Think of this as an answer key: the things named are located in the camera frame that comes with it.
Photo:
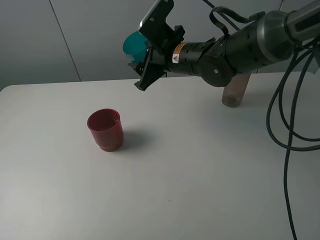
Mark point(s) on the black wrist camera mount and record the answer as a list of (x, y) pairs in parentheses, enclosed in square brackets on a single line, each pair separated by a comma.
[(154, 27)]

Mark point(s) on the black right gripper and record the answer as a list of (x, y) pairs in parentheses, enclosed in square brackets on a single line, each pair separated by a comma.
[(179, 57)]

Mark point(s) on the teal translucent plastic cup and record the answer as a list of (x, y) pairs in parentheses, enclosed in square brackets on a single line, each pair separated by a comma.
[(135, 47)]

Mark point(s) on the red plastic cup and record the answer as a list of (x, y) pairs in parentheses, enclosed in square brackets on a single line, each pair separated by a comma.
[(106, 128)]

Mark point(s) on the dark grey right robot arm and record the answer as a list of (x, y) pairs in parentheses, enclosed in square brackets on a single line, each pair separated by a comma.
[(247, 43)]

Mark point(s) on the smoky transparent water bottle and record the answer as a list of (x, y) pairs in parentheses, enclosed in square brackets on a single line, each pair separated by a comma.
[(234, 92)]

